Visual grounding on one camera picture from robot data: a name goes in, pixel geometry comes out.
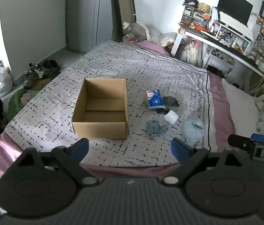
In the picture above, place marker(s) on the white pillow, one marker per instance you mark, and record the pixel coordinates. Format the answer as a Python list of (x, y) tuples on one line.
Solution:
[(239, 107)]

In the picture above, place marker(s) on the pair of grey sneakers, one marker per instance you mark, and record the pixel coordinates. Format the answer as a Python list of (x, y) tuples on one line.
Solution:
[(32, 75)]

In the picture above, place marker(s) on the white desk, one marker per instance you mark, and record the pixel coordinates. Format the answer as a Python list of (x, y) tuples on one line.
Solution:
[(216, 42)]

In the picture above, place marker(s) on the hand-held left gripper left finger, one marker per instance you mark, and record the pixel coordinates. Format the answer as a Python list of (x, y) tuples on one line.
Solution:
[(80, 146)]

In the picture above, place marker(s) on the white plastic bag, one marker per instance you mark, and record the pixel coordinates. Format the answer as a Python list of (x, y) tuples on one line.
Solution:
[(3, 82)]

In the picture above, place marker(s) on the pale blue fluffy ball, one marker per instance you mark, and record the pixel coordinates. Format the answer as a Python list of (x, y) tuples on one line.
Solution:
[(192, 131)]

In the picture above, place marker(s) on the black monitor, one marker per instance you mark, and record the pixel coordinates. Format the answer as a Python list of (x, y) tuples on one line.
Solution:
[(233, 7)]

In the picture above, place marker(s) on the blue tissue packet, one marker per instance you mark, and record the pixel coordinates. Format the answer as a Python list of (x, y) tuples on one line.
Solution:
[(154, 99)]

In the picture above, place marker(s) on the clear drawer organizer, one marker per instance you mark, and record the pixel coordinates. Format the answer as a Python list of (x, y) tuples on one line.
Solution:
[(194, 16)]

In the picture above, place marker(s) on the woven basket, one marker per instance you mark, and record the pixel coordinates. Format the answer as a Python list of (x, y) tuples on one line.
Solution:
[(203, 7)]

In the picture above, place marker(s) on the dark slippers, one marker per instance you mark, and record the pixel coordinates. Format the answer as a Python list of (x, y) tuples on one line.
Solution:
[(51, 65)]

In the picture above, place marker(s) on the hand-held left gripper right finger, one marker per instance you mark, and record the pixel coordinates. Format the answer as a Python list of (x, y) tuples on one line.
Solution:
[(179, 149)]

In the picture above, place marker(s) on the cardboard box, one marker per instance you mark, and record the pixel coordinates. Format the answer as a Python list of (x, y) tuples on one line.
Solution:
[(99, 112)]

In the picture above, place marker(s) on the small black soft item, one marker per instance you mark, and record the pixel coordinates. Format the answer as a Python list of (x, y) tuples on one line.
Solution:
[(162, 111)]

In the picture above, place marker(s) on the pile of plastic bags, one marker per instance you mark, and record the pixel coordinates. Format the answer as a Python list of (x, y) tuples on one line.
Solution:
[(146, 32)]

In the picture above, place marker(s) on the grey-blue plush toy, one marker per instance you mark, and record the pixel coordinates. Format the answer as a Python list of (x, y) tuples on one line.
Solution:
[(153, 127)]

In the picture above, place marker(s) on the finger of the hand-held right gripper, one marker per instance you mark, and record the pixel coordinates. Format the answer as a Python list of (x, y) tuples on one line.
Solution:
[(240, 142)]

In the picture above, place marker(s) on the white keyboard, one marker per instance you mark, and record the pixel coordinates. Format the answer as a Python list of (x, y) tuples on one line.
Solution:
[(235, 23)]

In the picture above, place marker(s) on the grey wardrobe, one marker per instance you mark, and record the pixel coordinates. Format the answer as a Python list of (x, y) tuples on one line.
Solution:
[(87, 16)]

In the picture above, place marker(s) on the flat cardboard sheet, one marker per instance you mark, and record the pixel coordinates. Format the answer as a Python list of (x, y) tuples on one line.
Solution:
[(123, 11)]

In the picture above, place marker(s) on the dark wrapper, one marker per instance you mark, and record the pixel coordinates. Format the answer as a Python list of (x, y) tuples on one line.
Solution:
[(171, 101)]

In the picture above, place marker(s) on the green cartoon floor mat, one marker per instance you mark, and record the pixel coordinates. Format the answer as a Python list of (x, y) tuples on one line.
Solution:
[(21, 98)]

